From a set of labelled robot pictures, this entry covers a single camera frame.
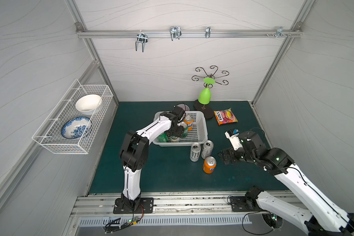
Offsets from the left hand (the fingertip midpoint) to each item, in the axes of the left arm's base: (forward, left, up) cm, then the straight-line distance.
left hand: (176, 132), depth 93 cm
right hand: (-18, -26, +13) cm, 34 cm away
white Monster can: (-14, -12, +6) cm, 19 cm away
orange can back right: (+8, -8, +4) cm, 12 cm away
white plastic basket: (+3, -15, -8) cm, 17 cm away
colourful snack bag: (+18, -36, -5) cm, 41 cm away
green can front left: (-5, +8, +1) cm, 9 cm away
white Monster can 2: (-14, -18, +3) cm, 23 cm away
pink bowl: (+24, -6, -2) cm, 25 cm away
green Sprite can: (+4, -6, +3) cm, 7 cm away
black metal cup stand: (+27, -23, -7) cm, 36 cm away
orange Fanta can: (-22, -19, +2) cm, 29 cm away
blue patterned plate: (-15, +44, +25) cm, 53 cm away
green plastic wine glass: (+20, -18, +14) cm, 30 cm away
